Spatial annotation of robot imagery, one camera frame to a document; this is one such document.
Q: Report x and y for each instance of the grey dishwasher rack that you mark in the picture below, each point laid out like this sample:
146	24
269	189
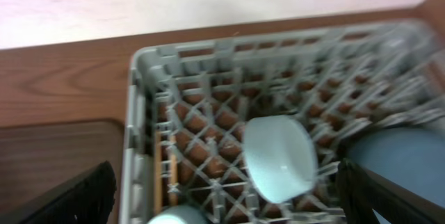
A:
338	81

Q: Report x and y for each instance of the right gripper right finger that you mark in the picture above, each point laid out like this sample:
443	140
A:
364	194

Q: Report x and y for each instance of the brown serving tray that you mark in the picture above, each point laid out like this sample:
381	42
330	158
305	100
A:
37	158

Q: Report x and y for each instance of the dark blue plate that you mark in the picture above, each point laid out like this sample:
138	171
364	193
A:
412	158

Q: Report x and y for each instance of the light blue bowl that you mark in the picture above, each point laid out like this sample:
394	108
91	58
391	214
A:
280	157

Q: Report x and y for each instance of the light blue cup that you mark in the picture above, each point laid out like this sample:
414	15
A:
181	214

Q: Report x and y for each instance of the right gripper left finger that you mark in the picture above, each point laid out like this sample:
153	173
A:
87	198

